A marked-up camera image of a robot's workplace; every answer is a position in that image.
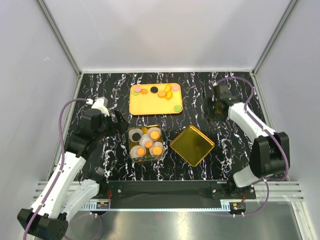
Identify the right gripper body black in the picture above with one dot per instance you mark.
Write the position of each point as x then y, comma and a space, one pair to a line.
213, 112

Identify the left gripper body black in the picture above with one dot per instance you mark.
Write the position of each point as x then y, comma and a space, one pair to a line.
110, 127

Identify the black chocolate sandwich cookie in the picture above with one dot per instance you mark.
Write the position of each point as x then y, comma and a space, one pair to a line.
136, 137

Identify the dotted round sandwich cookie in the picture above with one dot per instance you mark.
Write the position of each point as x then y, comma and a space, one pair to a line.
141, 151

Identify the plain round orange cookie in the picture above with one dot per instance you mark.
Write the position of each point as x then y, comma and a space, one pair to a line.
148, 144

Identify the large patterned sandwich cookie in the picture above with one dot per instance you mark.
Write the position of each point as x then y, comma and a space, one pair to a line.
155, 135

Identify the gold tin lid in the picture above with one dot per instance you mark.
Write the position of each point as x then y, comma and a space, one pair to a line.
192, 145

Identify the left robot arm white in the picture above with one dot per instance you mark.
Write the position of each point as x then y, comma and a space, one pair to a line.
49, 216

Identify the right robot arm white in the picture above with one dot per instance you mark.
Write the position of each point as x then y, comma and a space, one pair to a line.
270, 151

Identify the white paper cup back-left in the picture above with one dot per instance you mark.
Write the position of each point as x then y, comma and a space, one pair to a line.
132, 131

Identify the white paper cup centre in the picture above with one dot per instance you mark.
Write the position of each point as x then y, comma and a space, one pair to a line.
146, 141

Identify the white paper cup front-left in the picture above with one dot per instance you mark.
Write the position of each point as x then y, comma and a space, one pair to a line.
133, 152

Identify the gold square cookie tin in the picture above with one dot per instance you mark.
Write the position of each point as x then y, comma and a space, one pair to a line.
148, 156

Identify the green macaron cookie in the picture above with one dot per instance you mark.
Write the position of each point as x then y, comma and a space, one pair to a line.
135, 93

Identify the white paper cup back-right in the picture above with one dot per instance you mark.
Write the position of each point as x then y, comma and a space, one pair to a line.
153, 129

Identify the yellow serving tray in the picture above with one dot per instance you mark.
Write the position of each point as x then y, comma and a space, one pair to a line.
151, 103

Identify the green macaron near right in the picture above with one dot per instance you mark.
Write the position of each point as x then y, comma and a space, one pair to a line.
177, 108

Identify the pink macaron cookie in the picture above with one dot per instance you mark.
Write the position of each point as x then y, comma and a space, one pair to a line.
137, 89

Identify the orange swirl cookie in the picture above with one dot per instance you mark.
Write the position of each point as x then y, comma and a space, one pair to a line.
144, 91

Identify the pink macaron top right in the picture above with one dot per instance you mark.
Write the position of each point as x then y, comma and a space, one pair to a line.
175, 88

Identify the white paper cup front-right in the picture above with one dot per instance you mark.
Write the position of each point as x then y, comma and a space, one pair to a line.
157, 143

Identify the yellow flower shaped cookie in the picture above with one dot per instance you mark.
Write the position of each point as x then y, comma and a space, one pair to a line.
168, 95

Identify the orange half cookie top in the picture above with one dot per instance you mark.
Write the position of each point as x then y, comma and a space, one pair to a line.
168, 87

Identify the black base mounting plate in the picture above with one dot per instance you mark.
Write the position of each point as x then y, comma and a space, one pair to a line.
214, 189

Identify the aluminium frame rail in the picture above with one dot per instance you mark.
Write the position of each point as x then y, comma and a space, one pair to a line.
286, 191

